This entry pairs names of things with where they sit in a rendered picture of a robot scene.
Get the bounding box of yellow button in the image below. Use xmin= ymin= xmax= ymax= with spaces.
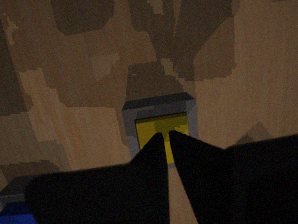
xmin=121 ymin=92 xmax=199 ymax=168

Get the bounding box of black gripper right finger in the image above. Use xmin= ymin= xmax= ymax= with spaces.
xmin=169 ymin=130 xmax=298 ymax=224

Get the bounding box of blue button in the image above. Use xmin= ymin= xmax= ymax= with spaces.
xmin=0 ymin=171 xmax=64 ymax=224

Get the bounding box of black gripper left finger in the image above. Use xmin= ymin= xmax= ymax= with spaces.
xmin=24 ymin=132 xmax=170 ymax=224

